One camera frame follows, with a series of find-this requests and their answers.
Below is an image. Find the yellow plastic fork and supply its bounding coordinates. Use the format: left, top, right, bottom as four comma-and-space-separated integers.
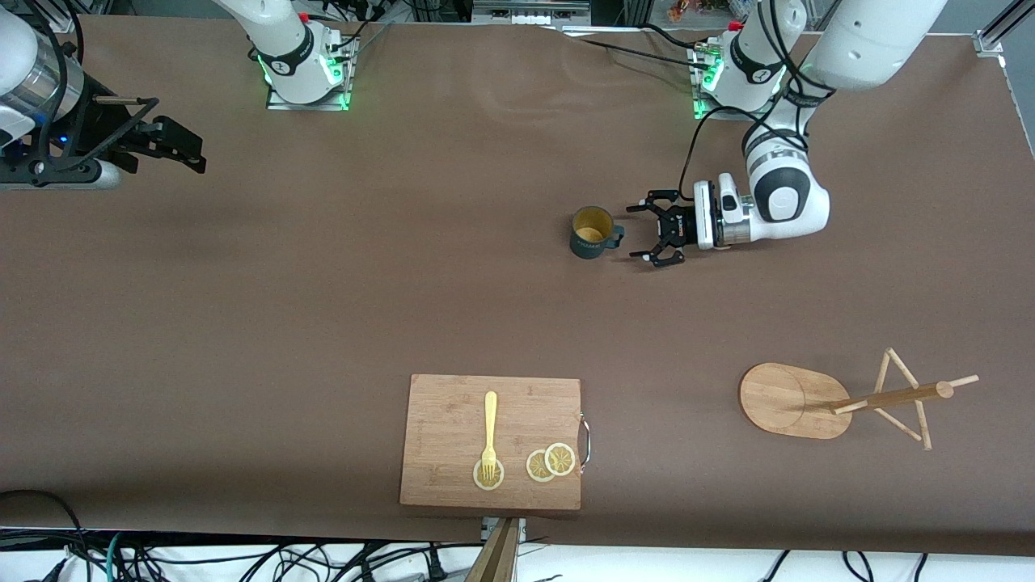
480, 391, 499, 483

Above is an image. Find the teal mug with yellow inside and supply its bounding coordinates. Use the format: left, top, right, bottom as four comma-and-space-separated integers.
569, 206, 626, 260

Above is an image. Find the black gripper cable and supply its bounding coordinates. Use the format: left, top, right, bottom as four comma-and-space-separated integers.
678, 0, 819, 213
32, 0, 163, 175

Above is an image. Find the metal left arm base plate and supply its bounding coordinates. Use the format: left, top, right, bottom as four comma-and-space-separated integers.
691, 44, 779, 123

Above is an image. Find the grey power strip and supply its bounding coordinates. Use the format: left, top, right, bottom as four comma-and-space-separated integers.
471, 0, 593, 25

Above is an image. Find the brown table cover sheet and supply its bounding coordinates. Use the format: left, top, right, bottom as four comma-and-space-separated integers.
0, 16, 1035, 559

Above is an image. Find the thick black floor cable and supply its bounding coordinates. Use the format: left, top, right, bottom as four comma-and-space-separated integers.
0, 489, 88, 582

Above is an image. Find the wooden cutting board, metal handle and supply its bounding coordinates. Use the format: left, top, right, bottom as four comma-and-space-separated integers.
399, 373, 592, 512

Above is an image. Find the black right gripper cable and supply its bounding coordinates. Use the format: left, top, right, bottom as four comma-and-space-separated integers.
32, 0, 163, 175

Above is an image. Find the black cable on table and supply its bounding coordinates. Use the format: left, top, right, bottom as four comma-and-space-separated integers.
643, 23, 712, 53
560, 29, 712, 74

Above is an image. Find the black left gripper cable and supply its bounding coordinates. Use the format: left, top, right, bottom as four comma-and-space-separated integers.
678, 0, 819, 213

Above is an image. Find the wooden cup rack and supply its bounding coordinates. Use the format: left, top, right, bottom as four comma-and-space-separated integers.
739, 348, 980, 452

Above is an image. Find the tan camera mount post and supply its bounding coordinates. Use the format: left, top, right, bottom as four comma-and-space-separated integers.
465, 517, 520, 582

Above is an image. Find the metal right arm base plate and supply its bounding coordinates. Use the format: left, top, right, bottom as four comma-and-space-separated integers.
265, 31, 354, 112

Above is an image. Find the aluminium frame bracket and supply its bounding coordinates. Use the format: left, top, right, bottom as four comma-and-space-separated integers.
974, 0, 1035, 59

